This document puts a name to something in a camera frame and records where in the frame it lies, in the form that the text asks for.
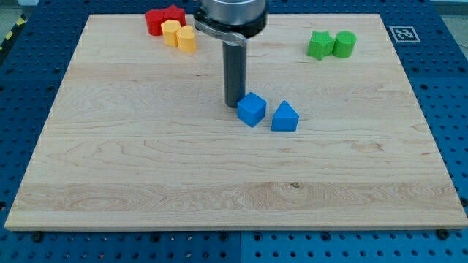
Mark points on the red star block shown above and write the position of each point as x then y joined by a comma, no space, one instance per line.
175,13

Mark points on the blue triangular prism block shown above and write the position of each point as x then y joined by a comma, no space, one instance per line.
285,119

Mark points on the fiducial marker tag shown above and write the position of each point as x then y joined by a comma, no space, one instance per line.
404,34

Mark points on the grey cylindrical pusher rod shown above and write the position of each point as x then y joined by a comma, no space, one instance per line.
234,62

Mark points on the green cylinder block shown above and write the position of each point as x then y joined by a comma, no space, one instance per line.
344,44

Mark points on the green star block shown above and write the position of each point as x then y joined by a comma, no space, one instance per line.
320,45

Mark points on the blue cube block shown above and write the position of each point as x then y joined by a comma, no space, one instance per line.
251,109

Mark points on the yellow hexagon block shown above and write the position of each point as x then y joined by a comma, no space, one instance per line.
169,30

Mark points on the wooden board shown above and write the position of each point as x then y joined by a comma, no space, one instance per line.
139,138

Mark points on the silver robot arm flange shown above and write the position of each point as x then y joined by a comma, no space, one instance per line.
232,21

